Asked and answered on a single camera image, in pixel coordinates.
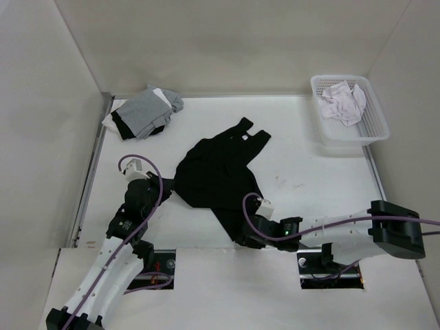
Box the black tank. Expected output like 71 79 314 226
173 118 271 249
111 111 165 140

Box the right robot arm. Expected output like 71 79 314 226
242 195 426 272

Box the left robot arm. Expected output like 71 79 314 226
45 172 174 329

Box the black folded tank top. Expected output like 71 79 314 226
111 111 165 140

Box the grey folded tank top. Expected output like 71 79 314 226
115 85 184 140

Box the white crumpled tank top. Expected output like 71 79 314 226
318 80 366 127

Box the white plastic laundry basket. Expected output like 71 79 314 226
310 75 390 147

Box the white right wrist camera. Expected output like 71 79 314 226
255 198 274 219

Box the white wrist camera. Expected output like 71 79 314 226
255 198 274 219
122 158 149 182

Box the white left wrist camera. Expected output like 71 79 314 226
122 158 149 182

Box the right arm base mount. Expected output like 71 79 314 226
296 250 364 289

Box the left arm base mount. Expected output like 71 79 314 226
127 250 177 290

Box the metal table edge rail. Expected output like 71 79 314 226
65 92 114 248

